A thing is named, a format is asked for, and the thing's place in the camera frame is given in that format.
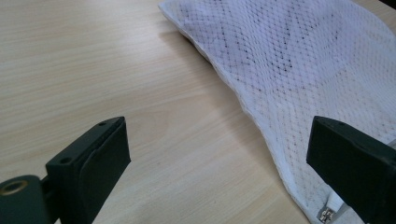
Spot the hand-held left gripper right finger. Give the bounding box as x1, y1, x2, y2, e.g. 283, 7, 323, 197
305, 115, 396, 224

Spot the white mesh laundry bag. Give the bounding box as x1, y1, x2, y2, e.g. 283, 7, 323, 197
158, 0, 396, 224

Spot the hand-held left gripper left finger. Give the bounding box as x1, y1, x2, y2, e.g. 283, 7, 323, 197
45, 116, 132, 224

